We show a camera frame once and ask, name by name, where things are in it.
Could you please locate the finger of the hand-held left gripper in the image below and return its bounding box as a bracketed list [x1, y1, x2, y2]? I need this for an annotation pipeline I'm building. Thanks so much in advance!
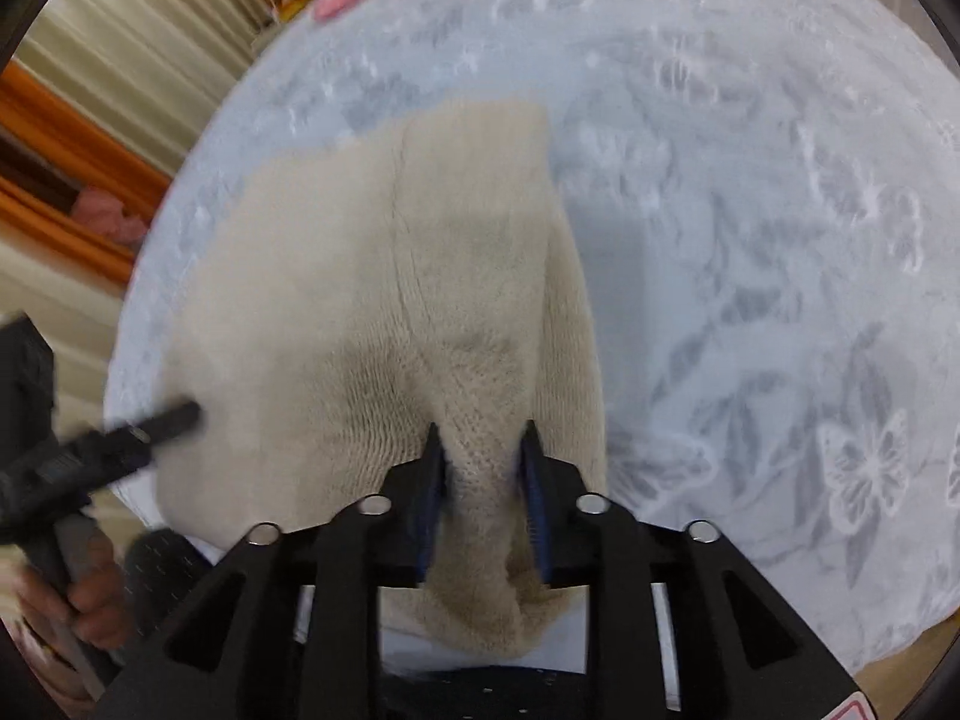
[112, 401, 203, 460]

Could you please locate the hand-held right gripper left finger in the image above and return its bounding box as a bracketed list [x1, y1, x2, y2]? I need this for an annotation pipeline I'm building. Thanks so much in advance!
[94, 424, 449, 720]

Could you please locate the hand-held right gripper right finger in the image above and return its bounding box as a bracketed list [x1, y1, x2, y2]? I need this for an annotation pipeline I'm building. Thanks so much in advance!
[521, 420, 875, 720]

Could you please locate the cream knitted sweater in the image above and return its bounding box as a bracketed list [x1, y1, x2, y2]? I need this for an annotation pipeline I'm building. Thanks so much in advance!
[154, 99, 607, 657]

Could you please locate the person's left hand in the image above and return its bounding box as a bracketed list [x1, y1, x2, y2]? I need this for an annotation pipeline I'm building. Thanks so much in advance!
[7, 532, 134, 665]

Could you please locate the beige pleated curtain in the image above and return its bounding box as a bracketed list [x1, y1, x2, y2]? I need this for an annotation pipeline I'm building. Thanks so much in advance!
[13, 0, 272, 175]
[0, 240, 130, 436]

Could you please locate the crumpled pink cloth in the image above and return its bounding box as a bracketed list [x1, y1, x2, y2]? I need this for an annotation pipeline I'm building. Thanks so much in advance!
[75, 190, 147, 245]

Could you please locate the pale blue lace bedspread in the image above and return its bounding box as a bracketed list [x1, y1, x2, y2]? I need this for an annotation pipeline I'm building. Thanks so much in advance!
[103, 0, 960, 672]

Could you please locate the orange window frame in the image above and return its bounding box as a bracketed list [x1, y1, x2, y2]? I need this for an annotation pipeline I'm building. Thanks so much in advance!
[0, 60, 175, 287]

